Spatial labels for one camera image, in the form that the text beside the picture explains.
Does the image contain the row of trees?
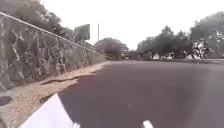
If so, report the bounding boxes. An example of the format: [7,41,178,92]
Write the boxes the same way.
[128,11,224,61]

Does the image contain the thin pole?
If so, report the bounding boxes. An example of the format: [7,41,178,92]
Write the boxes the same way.
[97,23,100,43]

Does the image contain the grey asphalt road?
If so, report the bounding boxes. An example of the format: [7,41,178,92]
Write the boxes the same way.
[19,59,224,128]

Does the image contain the rough stone wall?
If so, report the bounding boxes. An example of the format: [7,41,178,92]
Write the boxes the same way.
[0,12,108,93]

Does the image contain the trees behind stone wall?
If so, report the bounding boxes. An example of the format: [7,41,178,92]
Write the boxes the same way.
[0,0,96,50]

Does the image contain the broad round tree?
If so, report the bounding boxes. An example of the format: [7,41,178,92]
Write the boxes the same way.
[94,37,130,61]

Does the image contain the low kerb wall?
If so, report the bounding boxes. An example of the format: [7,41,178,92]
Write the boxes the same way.
[139,58,224,65]

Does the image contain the dark signboard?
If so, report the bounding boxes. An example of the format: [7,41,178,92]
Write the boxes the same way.
[73,23,91,42]

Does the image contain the robot's own part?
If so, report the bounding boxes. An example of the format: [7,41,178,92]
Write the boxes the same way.
[142,120,155,128]
[71,122,82,128]

